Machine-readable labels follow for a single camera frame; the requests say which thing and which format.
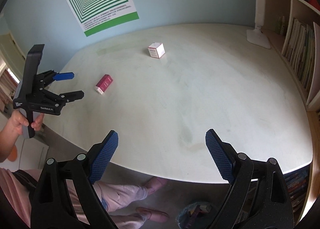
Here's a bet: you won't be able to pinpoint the small maroon box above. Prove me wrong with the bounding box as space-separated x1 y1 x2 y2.
95 74 113 94

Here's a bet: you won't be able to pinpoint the small white red-trimmed box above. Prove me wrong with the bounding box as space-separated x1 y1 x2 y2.
148 42 165 59

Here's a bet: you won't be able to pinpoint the teal-lined trash bin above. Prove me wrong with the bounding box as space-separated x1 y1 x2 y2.
176 201 218 228

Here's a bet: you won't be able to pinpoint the person's left hand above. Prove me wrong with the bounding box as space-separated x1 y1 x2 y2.
1 110 44 142

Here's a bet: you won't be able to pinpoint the right leg pink trousers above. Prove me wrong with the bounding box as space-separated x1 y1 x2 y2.
93 181 148 213

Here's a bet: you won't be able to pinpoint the person's right pink shoe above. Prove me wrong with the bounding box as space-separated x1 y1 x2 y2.
144 177 168 195

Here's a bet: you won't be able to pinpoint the person's pink shoe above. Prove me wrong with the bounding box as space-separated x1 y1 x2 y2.
136 207 169 223
144 177 168 195

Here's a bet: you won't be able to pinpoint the person's left pink shoe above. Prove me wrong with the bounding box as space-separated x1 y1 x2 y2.
136 207 169 223

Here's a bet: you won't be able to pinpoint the white desk lamp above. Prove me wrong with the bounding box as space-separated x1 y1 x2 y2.
246 0 271 49

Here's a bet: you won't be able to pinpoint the row of upright books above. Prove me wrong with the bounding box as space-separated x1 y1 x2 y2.
284 18 315 92

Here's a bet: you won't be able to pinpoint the wooden bookshelf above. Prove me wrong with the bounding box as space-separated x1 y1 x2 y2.
263 0 319 220

